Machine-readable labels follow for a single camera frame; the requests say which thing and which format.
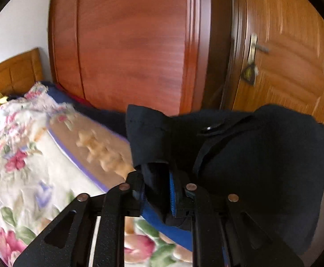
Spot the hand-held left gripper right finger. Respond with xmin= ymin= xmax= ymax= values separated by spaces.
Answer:
xmin=168 ymin=171 xmax=304 ymax=267

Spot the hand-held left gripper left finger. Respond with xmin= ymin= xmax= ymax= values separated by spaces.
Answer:
xmin=13 ymin=170 xmax=145 ymax=267

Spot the black double-breasted coat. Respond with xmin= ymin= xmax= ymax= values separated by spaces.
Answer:
xmin=125 ymin=104 xmax=324 ymax=256

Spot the floral blanket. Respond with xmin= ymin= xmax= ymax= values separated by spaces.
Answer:
xmin=0 ymin=82 xmax=196 ymax=267

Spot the wooden door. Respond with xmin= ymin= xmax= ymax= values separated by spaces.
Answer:
xmin=231 ymin=0 xmax=324 ymax=128

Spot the dark hanging tag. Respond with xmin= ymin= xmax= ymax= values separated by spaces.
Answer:
xmin=241 ymin=63 xmax=260 ymax=86

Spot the wooden slatted wardrobe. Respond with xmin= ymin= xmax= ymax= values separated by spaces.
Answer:
xmin=48 ymin=0 xmax=235 ymax=117

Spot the wooden bed headboard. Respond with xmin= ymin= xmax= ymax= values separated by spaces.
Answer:
xmin=0 ymin=47 xmax=44 ymax=95

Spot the brass door handle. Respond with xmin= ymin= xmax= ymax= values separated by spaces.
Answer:
xmin=247 ymin=33 xmax=271 ymax=62

